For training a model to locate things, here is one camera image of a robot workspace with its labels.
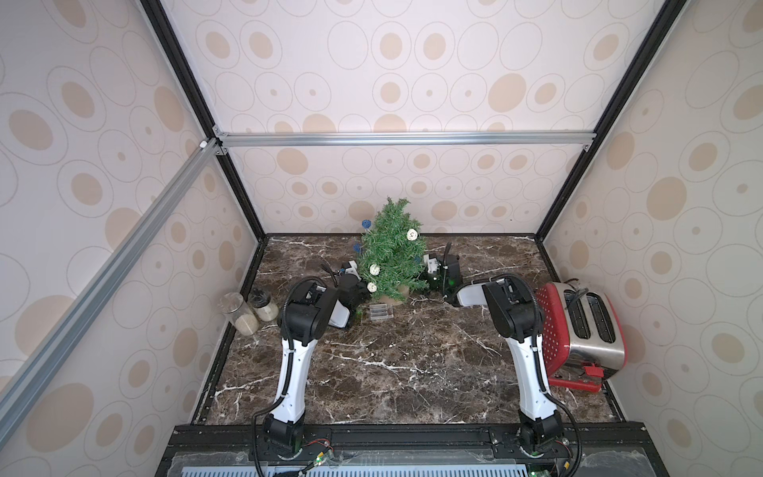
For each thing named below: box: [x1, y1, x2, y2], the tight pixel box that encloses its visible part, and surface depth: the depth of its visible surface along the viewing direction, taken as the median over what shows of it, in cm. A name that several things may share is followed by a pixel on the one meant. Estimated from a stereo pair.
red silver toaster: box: [535, 282, 628, 393], surface depth 78 cm
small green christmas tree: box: [357, 196, 431, 303], surface depth 81 cm
